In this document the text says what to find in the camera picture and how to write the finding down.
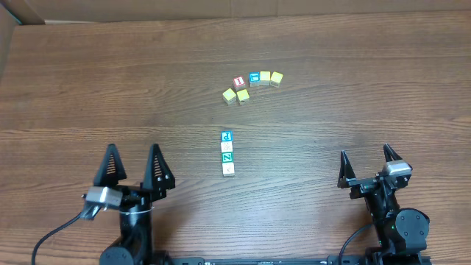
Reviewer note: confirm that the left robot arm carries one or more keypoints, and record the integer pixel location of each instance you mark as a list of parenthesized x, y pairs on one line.
[(136, 236)]

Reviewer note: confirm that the blue picture block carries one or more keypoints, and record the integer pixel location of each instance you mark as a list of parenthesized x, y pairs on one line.
[(254, 79)]

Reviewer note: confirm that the white natural wood block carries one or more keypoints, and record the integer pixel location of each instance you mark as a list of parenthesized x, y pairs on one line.
[(226, 146)]

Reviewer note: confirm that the yellow block middle top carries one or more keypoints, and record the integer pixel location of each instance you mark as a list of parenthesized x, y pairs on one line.
[(265, 78)]

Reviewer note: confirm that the blue letter P block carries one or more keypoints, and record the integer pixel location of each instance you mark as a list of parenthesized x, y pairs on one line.
[(226, 136)]

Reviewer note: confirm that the yellow block far right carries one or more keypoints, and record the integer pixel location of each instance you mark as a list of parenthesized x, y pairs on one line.
[(276, 79)]

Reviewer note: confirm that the red letter I block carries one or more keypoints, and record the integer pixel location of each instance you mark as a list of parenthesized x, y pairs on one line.
[(239, 83)]

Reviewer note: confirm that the red letter Q block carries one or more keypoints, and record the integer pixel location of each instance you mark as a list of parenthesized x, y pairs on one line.
[(228, 169)]

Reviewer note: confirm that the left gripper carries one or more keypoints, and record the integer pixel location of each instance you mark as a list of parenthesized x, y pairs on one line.
[(153, 188)]

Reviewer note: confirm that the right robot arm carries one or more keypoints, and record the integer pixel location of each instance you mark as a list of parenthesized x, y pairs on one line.
[(402, 232)]

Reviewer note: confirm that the yellow block centre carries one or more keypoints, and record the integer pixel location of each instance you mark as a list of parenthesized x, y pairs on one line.
[(243, 96)]

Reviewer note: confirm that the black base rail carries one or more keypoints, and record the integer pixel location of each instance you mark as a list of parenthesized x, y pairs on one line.
[(268, 261)]

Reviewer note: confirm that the yellow block left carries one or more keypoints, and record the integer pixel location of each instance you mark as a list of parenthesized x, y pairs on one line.
[(229, 96)]

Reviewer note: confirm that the green letter Z block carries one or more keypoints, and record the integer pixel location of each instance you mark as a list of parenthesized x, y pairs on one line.
[(227, 157)]

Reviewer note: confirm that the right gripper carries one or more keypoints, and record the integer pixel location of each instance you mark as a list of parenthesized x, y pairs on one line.
[(346, 177)]

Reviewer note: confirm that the yellow block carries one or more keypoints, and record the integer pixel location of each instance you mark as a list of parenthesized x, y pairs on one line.
[(276, 79), (229, 96), (243, 96), (265, 78)]

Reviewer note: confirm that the cardboard box corner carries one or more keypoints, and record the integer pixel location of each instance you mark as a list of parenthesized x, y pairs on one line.
[(15, 13)]

